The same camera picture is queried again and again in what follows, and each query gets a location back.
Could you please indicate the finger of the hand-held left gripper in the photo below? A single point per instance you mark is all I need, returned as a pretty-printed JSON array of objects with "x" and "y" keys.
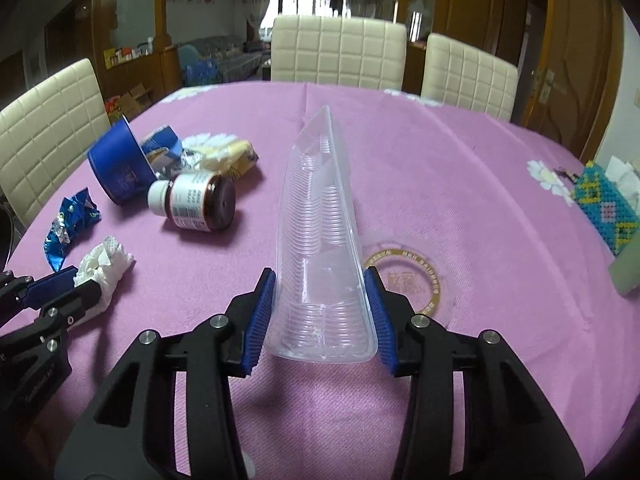
[
  {"x": 75, "y": 305},
  {"x": 50, "y": 287}
]

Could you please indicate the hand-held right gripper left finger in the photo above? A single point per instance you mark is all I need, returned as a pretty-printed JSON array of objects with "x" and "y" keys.
[{"x": 257, "y": 325}]

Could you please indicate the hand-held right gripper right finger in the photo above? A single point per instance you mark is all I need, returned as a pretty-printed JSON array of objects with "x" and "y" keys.
[{"x": 382, "y": 320}]

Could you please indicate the white tissue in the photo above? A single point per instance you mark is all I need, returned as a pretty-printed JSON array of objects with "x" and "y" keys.
[
  {"x": 622, "y": 172},
  {"x": 107, "y": 265}
]

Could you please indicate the clear plastic food tray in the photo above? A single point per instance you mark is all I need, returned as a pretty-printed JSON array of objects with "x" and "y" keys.
[{"x": 320, "y": 260}]

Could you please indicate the yellow snack bag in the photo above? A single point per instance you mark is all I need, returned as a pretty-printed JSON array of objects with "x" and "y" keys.
[{"x": 230, "y": 152}]

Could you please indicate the blue foil wrapper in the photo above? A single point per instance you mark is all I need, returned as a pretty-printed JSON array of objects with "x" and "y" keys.
[{"x": 70, "y": 217}]

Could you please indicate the brown bottle with white cap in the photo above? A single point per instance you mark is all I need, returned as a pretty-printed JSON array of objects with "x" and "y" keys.
[{"x": 200, "y": 200}]

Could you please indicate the blue paper cup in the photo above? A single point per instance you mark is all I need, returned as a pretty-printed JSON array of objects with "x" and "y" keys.
[{"x": 117, "y": 160}]

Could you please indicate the pink floral tablecloth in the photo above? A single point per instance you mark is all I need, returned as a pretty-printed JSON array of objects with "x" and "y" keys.
[{"x": 450, "y": 185}]

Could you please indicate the cream quilted chair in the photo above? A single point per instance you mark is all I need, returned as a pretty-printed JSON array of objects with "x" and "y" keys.
[
  {"x": 45, "y": 125},
  {"x": 467, "y": 77},
  {"x": 337, "y": 52}
]

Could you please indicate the blue and white wrapper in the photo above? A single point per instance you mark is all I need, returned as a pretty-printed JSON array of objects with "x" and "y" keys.
[{"x": 160, "y": 142}]

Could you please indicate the red bag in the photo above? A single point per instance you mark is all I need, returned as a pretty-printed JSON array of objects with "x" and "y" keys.
[{"x": 112, "y": 107}]

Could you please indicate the cardboard box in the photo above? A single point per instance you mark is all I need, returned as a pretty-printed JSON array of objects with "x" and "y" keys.
[{"x": 135, "y": 97}]

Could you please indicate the small dark clip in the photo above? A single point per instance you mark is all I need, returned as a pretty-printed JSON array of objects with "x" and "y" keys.
[{"x": 570, "y": 175}]

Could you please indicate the wooden cabinet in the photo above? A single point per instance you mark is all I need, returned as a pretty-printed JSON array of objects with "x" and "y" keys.
[{"x": 150, "y": 72}]

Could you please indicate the beaded tissue box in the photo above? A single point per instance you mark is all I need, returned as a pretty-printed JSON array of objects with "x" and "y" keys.
[{"x": 600, "y": 205}]

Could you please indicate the row of items on cabinet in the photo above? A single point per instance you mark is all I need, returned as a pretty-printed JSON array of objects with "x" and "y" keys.
[{"x": 127, "y": 54}]

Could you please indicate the pale green object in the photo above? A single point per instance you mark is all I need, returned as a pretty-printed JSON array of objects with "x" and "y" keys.
[{"x": 627, "y": 265}]

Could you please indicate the dark coffee table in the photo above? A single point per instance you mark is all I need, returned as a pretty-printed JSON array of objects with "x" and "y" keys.
[{"x": 266, "y": 69}]

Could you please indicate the blue pack of bottles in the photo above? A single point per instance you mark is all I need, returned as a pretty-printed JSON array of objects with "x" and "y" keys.
[{"x": 200, "y": 71}]

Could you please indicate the grey patterned sofa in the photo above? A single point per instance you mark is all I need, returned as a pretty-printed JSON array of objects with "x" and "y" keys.
[{"x": 235, "y": 57}]

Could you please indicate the white tissue in box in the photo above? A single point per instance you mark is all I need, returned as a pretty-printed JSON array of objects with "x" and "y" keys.
[{"x": 622, "y": 172}]

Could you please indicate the wooden door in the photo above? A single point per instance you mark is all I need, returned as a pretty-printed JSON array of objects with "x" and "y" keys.
[{"x": 575, "y": 60}]

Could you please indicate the window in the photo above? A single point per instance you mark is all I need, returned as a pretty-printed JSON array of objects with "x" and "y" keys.
[{"x": 305, "y": 2}]

